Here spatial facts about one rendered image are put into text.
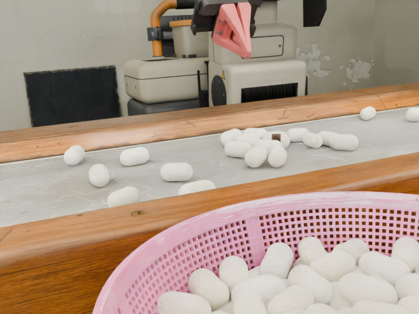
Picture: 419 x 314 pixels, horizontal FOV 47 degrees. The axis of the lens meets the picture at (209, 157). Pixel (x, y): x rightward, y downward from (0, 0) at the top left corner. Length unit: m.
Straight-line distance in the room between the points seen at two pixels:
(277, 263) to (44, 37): 2.31
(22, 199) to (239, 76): 0.81
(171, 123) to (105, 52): 1.90
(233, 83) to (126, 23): 1.46
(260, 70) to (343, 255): 0.95
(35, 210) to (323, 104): 0.52
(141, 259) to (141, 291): 0.02
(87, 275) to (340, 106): 0.60
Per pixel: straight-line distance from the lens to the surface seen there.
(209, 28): 0.76
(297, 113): 0.79
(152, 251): 0.29
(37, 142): 0.68
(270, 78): 1.26
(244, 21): 0.72
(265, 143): 0.58
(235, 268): 0.31
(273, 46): 1.31
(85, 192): 0.50
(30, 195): 0.52
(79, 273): 0.33
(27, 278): 0.33
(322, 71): 3.10
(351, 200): 0.36
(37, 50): 2.56
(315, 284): 0.30
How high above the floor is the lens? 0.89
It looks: 14 degrees down
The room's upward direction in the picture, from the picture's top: 3 degrees counter-clockwise
